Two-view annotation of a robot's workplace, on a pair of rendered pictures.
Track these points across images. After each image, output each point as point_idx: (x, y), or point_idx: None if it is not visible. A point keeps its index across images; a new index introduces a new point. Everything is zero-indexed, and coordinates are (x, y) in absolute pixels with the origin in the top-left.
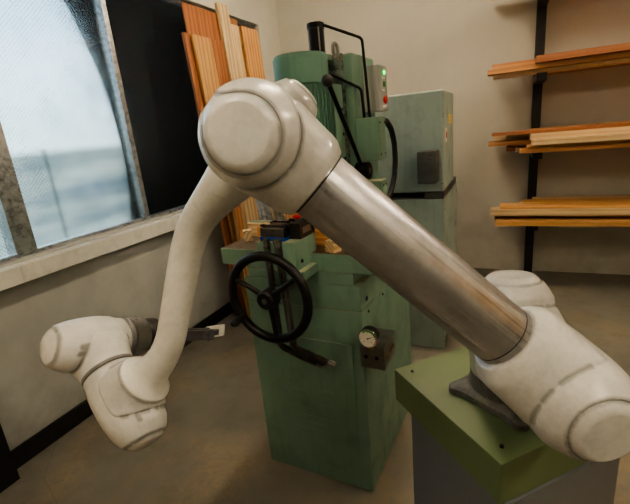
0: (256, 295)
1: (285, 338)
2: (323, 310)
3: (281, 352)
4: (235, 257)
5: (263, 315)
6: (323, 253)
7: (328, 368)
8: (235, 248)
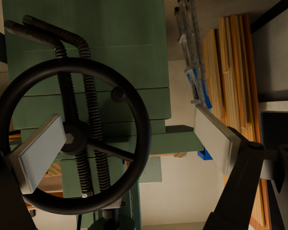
0: (155, 94)
1: (35, 73)
2: (59, 91)
3: (122, 18)
4: (182, 141)
5: (146, 68)
6: (59, 162)
7: (52, 11)
8: (181, 152)
